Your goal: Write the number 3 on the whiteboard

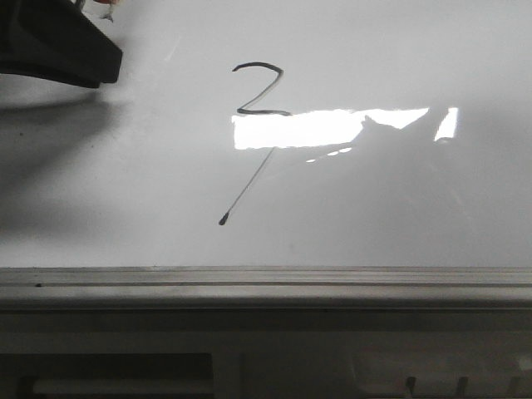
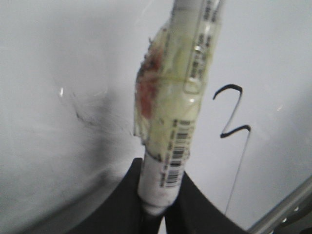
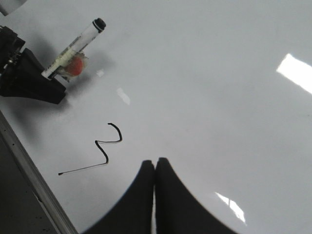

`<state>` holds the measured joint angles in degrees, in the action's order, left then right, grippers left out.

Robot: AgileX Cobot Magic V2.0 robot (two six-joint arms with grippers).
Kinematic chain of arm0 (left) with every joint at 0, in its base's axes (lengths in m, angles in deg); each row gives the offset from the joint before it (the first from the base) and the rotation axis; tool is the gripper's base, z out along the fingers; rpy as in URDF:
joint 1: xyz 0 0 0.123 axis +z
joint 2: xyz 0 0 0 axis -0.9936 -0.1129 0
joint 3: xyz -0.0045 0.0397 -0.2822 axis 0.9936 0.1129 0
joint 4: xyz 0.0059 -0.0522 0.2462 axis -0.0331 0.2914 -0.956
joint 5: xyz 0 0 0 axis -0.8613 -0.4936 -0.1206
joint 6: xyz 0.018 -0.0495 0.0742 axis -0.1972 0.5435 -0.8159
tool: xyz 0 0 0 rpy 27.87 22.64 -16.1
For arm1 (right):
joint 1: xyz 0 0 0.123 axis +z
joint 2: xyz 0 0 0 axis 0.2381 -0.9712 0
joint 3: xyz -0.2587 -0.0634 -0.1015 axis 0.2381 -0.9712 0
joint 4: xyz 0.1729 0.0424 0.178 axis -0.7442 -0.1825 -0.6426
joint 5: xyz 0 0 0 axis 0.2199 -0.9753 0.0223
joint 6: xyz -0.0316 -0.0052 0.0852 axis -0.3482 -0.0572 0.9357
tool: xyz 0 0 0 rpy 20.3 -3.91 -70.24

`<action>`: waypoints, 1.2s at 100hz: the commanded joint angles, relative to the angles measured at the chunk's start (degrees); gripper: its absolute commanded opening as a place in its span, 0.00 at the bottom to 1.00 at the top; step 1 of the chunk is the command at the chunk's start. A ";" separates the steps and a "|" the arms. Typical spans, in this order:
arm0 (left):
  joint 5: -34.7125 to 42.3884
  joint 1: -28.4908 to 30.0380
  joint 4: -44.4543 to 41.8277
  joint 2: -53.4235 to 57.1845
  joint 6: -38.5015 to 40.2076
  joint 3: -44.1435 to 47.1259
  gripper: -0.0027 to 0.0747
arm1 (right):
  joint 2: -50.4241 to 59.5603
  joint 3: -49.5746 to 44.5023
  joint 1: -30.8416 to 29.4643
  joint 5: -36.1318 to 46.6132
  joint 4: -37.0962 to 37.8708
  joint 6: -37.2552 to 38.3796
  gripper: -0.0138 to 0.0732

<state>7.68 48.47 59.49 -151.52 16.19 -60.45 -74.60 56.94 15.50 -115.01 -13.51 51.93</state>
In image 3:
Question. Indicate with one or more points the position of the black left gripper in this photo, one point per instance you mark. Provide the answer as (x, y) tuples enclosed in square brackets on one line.
[(20, 73)]

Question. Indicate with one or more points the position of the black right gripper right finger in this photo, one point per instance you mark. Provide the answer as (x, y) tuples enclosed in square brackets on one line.
[(177, 210)]

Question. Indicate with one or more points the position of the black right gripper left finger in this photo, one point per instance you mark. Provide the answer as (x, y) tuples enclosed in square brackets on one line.
[(132, 214)]

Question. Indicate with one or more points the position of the white black whiteboard marker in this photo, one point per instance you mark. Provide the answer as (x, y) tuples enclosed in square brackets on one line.
[(96, 27)]

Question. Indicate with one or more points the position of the white whiteboard with metal frame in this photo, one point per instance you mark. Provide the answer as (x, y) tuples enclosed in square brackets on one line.
[(221, 88)]

